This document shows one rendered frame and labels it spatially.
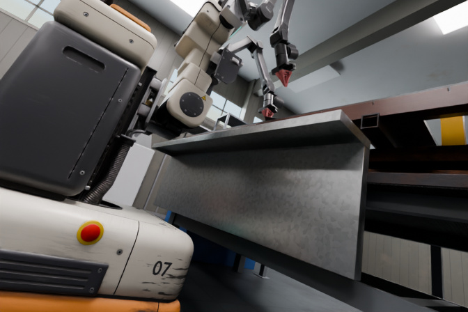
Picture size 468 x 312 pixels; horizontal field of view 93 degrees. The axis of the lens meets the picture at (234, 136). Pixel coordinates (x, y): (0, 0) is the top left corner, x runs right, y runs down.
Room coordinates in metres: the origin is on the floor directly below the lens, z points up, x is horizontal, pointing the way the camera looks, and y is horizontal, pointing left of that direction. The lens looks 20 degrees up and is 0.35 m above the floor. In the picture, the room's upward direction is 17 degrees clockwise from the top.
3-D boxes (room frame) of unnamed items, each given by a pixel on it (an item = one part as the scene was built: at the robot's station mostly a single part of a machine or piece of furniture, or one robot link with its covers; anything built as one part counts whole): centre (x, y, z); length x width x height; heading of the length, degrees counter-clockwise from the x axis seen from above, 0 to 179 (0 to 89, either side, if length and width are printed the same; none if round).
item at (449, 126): (0.59, -0.66, 0.78); 0.05 x 0.05 x 0.19; 36
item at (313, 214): (1.12, 0.00, 0.48); 1.30 x 0.04 x 0.35; 36
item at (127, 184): (3.57, 1.55, 0.72); 0.73 x 0.62 x 1.43; 119
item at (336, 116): (1.07, 0.06, 0.67); 1.30 x 0.20 x 0.03; 36
